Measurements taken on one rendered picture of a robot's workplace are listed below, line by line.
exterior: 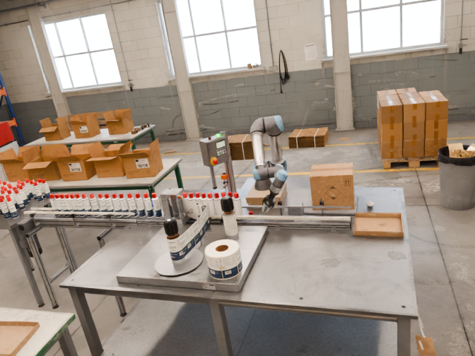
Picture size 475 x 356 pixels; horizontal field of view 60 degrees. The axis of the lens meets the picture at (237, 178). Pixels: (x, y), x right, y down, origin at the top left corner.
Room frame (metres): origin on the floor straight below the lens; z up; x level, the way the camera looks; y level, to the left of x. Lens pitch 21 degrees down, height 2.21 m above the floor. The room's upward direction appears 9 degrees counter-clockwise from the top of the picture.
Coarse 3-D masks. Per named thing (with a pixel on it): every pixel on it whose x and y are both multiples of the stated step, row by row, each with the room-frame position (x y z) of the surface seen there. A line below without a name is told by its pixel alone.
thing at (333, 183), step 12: (312, 168) 2.85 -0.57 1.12; (324, 168) 2.81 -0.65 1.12; (336, 168) 2.77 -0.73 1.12; (348, 168) 2.74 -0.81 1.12; (312, 180) 2.70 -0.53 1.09; (324, 180) 2.67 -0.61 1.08; (336, 180) 2.65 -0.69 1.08; (348, 180) 2.62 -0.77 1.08; (312, 192) 2.70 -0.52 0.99; (324, 192) 2.67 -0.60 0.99; (336, 192) 2.65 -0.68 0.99; (348, 192) 2.62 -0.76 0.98; (312, 204) 2.70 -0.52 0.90; (324, 204) 2.68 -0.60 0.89; (336, 204) 2.65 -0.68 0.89; (348, 204) 2.63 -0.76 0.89
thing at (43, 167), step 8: (56, 144) 5.01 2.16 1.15; (48, 152) 5.01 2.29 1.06; (40, 160) 4.98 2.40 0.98; (48, 160) 5.01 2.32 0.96; (24, 168) 4.65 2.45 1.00; (32, 168) 4.61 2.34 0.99; (40, 168) 4.74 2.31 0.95; (48, 168) 4.71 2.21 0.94; (56, 168) 4.71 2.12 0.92; (40, 176) 4.74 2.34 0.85; (48, 176) 4.72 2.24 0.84; (56, 176) 4.69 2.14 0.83
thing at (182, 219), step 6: (162, 198) 2.74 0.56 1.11; (168, 198) 2.84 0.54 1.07; (174, 198) 2.77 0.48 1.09; (162, 204) 2.75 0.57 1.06; (168, 204) 2.74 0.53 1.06; (174, 204) 2.75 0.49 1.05; (168, 210) 2.73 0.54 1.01; (174, 210) 2.73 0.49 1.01; (168, 216) 2.74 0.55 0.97; (174, 216) 2.72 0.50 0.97; (180, 216) 2.73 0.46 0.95; (186, 216) 2.77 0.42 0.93; (180, 222) 2.70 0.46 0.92; (186, 222) 2.75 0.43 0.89
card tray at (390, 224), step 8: (360, 216) 2.51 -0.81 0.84; (368, 216) 2.50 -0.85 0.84; (376, 216) 2.48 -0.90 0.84; (384, 216) 2.46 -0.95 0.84; (392, 216) 2.44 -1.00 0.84; (400, 216) 2.42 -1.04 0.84; (360, 224) 2.42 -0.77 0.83; (368, 224) 2.40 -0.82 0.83; (376, 224) 2.38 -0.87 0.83; (384, 224) 2.37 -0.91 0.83; (392, 224) 2.35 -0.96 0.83; (400, 224) 2.34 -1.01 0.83; (360, 232) 2.27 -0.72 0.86; (368, 232) 2.25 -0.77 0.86; (376, 232) 2.24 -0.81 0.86; (384, 232) 2.22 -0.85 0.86; (392, 232) 2.20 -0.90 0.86; (400, 232) 2.19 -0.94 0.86
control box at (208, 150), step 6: (216, 138) 2.80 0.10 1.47; (222, 138) 2.82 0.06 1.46; (204, 144) 2.77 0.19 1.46; (210, 144) 2.76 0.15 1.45; (204, 150) 2.78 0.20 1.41; (210, 150) 2.76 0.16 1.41; (216, 150) 2.79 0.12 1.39; (204, 156) 2.79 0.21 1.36; (210, 156) 2.75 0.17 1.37; (216, 156) 2.78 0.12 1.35; (222, 156) 2.81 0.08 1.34; (204, 162) 2.81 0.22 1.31; (210, 162) 2.75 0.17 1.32; (222, 162) 2.81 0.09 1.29
